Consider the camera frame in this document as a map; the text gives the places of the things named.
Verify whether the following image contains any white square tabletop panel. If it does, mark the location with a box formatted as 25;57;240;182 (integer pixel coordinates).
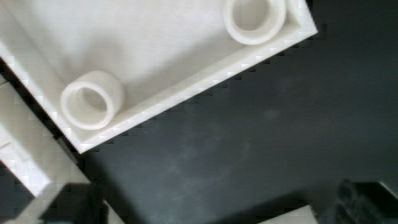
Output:
0;0;316;151

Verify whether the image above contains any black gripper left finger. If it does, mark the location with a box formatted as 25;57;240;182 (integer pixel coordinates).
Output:
39;183;108;224

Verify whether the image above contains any white U-shaped obstacle fence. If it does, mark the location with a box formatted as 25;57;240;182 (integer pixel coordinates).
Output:
0;74;91;224

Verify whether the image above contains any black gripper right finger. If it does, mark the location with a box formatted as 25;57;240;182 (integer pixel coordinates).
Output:
334;180;398;224

